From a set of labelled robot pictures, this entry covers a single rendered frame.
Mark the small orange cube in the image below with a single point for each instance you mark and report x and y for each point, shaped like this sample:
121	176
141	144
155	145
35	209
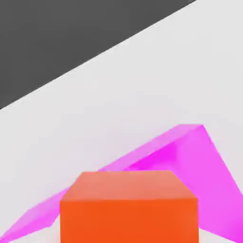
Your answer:
129	218

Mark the large magenta box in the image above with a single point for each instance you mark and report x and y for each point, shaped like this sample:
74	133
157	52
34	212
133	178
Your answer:
201	180

